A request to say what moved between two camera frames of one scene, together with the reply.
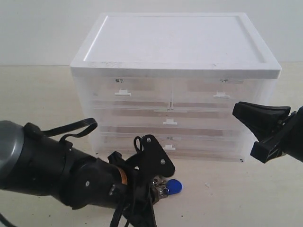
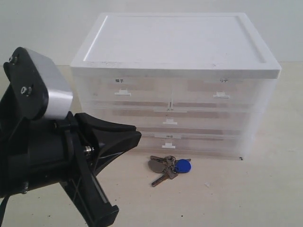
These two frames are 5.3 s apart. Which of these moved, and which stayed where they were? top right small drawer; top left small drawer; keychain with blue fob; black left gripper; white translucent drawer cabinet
Moved: black left gripper; keychain with blue fob
Stayed: white translucent drawer cabinet; top left small drawer; top right small drawer
